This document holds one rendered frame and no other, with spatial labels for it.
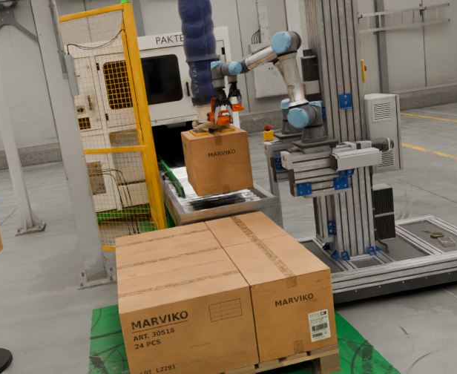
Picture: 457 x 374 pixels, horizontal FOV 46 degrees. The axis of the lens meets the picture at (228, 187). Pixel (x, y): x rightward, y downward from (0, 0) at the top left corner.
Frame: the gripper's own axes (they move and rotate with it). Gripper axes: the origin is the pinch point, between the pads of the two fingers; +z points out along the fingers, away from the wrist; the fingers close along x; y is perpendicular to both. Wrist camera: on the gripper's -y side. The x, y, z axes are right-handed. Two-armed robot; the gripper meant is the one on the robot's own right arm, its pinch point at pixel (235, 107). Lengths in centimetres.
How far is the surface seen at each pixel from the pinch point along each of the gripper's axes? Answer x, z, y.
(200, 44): -27, -49, 42
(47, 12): -128, -87, -1
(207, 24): -20, -62, 40
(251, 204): -10, 63, 66
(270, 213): 2, 72, 66
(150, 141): -70, 17, -7
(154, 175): -71, 45, -8
